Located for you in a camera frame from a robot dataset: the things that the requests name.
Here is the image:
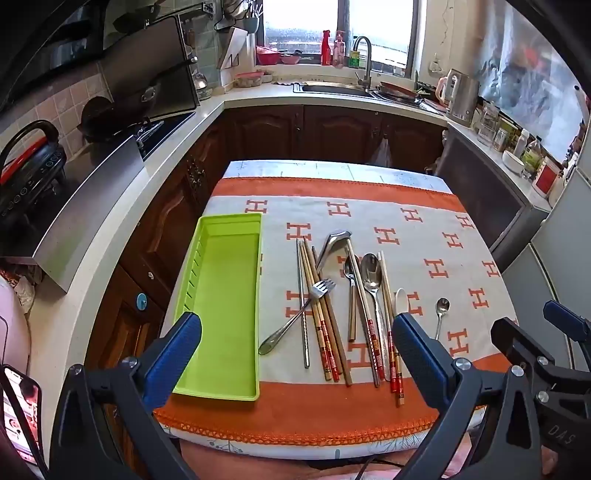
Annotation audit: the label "kitchen window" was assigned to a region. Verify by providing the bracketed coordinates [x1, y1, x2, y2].
[261, 0, 421, 65]

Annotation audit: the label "steel electric kettle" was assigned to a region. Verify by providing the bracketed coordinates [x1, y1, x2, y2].
[445, 68, 481, 127]

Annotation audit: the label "small stainless steel spoon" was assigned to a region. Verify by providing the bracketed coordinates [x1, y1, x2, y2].
[434, 296, 451, 341]

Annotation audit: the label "stainless steel panel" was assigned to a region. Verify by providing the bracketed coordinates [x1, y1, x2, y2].
[32, 134, 148, 294]

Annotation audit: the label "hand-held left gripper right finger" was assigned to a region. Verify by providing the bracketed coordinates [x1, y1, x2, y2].
[390, 312, 543, 480]

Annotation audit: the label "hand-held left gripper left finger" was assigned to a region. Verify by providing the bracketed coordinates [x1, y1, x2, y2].
[48, 312, 204, 480]

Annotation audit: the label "black wok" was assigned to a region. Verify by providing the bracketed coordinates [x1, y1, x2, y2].
[78, 95, 139, 144]

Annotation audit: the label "stainless steel fork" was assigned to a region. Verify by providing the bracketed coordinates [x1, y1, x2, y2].
[257, 278, 336, 356]

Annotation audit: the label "floral patterned bag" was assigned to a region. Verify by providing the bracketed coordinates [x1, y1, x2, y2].
[0, 270, 38, 301]

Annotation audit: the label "steel spoon with copper handle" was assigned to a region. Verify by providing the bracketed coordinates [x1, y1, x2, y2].
[343, 256, 358, 342]

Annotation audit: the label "black cable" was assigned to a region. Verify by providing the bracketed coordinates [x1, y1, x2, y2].
[355, 455, 398, 480]

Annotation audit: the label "black and red pressure cooker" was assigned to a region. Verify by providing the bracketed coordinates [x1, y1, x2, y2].
[0, 120, 68, 222]

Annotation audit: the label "white bowl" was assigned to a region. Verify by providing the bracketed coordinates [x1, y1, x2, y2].
[502, 150, 526, 174]

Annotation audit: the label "metal stove splash guard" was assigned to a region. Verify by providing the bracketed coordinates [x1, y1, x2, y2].
[99, 14, 201, 123]

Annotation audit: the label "black cooktop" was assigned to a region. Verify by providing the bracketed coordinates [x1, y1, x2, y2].
[134, 111, 197, 162]

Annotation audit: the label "steel kitchen faucet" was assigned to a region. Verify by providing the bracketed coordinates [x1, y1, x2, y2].
[353, 36, 374, 88]

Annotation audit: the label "brown wooden kitchen cabinets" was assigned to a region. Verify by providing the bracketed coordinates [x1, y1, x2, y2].
[85, 104, 448, 370]

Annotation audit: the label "white cutting board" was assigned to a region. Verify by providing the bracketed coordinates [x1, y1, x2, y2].
[217, 26, 250, 70]

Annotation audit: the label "grey appliance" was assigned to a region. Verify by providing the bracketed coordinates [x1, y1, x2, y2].
[436, 124, 552, 266]

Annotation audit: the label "large stainless steel spoon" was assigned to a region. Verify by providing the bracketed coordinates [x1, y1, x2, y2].
[360, 253, 383, 387]

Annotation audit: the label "white refrigerator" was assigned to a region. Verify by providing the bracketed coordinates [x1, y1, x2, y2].
[501, 166, 591, 370]

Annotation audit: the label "white plastic bag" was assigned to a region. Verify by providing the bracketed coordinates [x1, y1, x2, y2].
[368, 138, 393, 169]

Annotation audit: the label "short shiny metal utensil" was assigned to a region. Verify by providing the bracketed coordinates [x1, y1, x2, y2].
[315, 229, 352, 273]

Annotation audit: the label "white jar with red label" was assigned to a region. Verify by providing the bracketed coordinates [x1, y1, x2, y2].
[531, 157, 561, 197]

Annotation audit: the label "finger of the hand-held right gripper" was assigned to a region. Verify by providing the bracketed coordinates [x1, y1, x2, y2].
[490, 318, 557, 370]
[543, 300, 591, 358]

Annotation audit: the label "white kitchen countertop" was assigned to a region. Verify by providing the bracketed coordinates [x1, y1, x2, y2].
[25, 76, 559, 416]

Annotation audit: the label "foil wall covering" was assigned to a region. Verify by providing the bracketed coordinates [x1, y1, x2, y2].
[478, 0, 587, 162]

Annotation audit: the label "red frying pan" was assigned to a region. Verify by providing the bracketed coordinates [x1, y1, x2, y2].
[376, 79, 423, 100]

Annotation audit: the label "hanging utensil rack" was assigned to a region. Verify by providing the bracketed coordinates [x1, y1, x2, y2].
[215, 0, 264, 33]

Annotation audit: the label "black range hood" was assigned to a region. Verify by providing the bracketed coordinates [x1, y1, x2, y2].
[0, 0, 153, 93]

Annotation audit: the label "green plastic utensil tray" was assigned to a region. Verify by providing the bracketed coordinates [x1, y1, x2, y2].
[172, 212, 263, 401]

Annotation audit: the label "clear glass jar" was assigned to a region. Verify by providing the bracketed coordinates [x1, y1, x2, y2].
[478, 102, 502, 146]

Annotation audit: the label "steel kitchen sink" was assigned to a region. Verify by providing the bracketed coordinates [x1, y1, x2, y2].
[293, 80, 384, 99]

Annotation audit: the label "orange and white patterned cloth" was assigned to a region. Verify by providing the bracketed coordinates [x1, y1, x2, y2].
[152, 176, 520, 448]

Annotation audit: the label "clear bottle with green label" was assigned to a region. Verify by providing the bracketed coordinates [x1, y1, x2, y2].
[522, 136, 543, 178]

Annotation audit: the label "smartphone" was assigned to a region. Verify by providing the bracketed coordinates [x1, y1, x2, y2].
[0, 364, 44, 467]

